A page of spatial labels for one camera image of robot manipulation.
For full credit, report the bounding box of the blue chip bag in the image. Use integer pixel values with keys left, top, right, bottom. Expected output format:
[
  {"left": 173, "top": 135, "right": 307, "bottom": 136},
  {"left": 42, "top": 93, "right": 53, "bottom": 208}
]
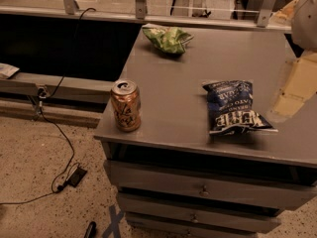
[{"left": 202, "top": 80, "right": 276, "bottom": 135}]

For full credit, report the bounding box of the black floor cable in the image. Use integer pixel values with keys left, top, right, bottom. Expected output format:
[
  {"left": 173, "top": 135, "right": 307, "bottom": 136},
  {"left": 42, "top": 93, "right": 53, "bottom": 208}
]
[{"left": 0, "top": 7, "right": 97, "bottom": 206}]

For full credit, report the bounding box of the black power adapter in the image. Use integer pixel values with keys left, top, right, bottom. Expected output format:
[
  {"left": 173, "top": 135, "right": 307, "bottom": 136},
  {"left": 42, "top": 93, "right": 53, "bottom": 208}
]
[{"left": 66, "top": 167, "right": 87, "bottom": 187}]

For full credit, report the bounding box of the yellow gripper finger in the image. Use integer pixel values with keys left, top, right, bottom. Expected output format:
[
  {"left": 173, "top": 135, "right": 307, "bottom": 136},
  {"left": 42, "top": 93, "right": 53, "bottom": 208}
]
[{"left": 272, "top": 52, "right": 317, "bottom": 117}]

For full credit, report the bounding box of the middle grey drawer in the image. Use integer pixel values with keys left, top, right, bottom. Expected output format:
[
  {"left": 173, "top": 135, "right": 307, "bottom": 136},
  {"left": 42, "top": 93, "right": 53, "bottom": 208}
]
[{"left": 117, "top": 192, "right": 280, "bottom": 233}]

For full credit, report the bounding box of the grey low ledge beam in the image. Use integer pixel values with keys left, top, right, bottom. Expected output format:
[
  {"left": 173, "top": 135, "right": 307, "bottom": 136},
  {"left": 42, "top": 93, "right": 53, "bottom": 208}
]
[{"left": 0, "top": 72, "right": 113, "bottom": 104}]

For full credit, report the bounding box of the grey drawer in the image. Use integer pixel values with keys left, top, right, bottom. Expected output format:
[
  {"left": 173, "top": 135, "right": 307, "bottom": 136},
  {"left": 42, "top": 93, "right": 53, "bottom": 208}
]
[
  {"left": 104, "top": 160, "right": 316, "bottom": 210},
  {"left": 125, "top": 211, "right": 259, "bottom": 238},
  {"left": 117, "top": 192, "right": 280, "bottom": 233}
]

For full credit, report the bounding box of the bottom grey drawer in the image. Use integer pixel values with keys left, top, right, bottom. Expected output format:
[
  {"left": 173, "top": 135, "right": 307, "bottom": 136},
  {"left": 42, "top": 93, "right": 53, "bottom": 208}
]
[{"left": 125, "top": 211, "right": 259, "bottom": 238}]

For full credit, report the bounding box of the black marker on floor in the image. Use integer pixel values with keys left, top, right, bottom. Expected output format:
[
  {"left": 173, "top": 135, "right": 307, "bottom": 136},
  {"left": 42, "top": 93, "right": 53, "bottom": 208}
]
[{"left": 84, "top": 221, "right": 96, "bottom": 238}]

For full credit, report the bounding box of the green jalapeno chip bag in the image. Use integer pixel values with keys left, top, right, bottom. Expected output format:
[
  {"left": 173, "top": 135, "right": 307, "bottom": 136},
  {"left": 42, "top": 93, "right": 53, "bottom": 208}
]
[{"left": 142, "top": 24, "right": 193, "bottom": 55}]

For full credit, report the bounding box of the grey drawer cabinet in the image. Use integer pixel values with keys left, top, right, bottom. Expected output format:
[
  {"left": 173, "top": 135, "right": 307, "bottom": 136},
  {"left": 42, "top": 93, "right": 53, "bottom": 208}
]
[{"left": 93, "top": 23, "right": 317, "bottom": 238}]

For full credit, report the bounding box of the top grey drawer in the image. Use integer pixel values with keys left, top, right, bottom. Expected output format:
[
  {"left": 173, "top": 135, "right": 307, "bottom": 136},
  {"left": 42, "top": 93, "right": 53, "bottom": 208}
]
[{"left": 104, "top": 160, "right": 316, "bottom": 210}]

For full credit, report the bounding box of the metal rail frame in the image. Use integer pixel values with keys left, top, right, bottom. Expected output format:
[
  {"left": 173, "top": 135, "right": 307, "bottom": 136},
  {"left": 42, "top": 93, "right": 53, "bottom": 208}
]
[{"left": 0, "top": 0, "right": 291, "bottom": 33}]

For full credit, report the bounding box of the orange soda can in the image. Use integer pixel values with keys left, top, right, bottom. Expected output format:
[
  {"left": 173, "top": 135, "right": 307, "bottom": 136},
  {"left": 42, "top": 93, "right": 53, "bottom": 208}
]
[{"left": 110, "top": 79, "right": 141, "bottom": 132}]

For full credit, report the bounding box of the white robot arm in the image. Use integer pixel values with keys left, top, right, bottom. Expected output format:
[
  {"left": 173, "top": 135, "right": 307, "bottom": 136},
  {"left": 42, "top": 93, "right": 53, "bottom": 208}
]
[{"left": 270, "top": 0, "right": 317, "bottom": 118}]

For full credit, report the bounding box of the white paper packet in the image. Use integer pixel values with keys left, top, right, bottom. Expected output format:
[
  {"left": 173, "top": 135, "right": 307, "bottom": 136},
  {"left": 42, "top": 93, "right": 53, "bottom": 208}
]
[{"left": 0, "top": 63, "right": 19, "bottom": 79}]

